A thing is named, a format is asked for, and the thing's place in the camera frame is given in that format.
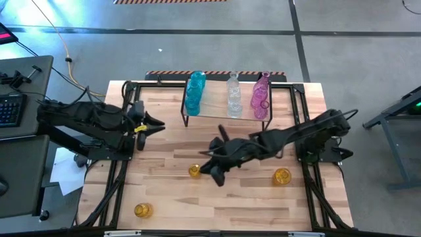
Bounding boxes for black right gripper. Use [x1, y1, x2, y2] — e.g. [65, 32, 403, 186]
[199, 124, 260, 176]

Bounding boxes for dark tablet screen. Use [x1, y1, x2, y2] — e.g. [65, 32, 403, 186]
[0, 22, 19, 45]

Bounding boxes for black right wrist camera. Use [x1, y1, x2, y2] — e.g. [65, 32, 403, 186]
[210, 166, 226, 188]

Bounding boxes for teal diamond-pattern cylinder vase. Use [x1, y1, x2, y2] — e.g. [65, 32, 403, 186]
[184, 95, 201, 117]

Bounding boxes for black metal rig frame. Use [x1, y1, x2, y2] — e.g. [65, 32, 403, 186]
[70, 80, 362, 237]

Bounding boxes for black clamp tool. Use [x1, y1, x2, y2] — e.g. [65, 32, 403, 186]
[0, 65, 43, 89]

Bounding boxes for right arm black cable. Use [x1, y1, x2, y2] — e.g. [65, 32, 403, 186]
[199, 109, 359, 159]

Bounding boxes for white paper sheets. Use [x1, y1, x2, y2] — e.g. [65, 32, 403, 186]
[49, 147, 87, 197]

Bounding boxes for pink tall-necked glass vase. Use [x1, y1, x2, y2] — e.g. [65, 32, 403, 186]
[253, 70, 272, 95]

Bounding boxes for dark grey desk top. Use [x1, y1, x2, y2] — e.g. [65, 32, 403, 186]
[0, 134, 51, 220]

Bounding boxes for black floor cable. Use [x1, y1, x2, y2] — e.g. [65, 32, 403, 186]
[14, 41, 105, 105]
[401, 0, 421, 16]

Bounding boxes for grey metal bracket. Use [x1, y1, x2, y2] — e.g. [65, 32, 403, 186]
[287, 231, 326, 237]
[103, 230, 142, 237]

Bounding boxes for black computer keyboard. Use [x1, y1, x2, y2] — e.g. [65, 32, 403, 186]
[0, 93, 29, 128]

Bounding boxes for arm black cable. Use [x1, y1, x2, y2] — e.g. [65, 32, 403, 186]
[74, 80, 134, 108]
[199, 109, 359, 159]

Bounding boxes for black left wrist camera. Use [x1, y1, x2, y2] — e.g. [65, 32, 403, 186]
[136, 131, 148, 151]

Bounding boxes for black mat with striped edge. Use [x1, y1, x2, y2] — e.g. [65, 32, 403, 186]
[144, 70, 287, 83]

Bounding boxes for black support beam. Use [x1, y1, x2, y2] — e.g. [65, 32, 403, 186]
[45, 126, 93, 157]

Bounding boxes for orange black hazard stripe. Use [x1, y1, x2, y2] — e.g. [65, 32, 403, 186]
[113, 0, 228, 5]

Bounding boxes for clear ribbed cylinder glass vase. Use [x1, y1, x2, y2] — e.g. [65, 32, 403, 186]
[227, 101, 243, 119]

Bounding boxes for teal round glass vase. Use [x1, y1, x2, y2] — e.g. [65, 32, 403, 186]
[190, 70, 207, 89]

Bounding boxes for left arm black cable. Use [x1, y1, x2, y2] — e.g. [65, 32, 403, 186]
[74, 80, 134, 108]

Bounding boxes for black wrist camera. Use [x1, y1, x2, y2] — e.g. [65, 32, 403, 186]
[136, 131, 148, 151]
[210, 166, 226, 188]

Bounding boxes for clear ribbed bulbous glass vase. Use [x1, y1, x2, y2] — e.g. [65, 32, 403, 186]
[227, 71, 240, 87]

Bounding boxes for grey metal cart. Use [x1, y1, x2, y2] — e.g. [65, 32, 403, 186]
[361, 85, 421, 192]

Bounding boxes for yellow ribbed cylinder glass vase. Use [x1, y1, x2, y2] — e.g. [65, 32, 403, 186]
[187, 163, 202, 180]

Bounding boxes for pink faceted bulbous glass vase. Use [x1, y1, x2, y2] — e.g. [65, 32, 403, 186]
[253, 100, 271, 120]

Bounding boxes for yellow floor cable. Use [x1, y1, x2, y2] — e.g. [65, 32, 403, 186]
[30, 0, 107, 97]

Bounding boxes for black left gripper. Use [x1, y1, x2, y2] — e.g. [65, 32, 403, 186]
[127, 100, 165, 136]

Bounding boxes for dark grey caster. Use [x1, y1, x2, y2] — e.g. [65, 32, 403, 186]
[72, 153, 89, 169]

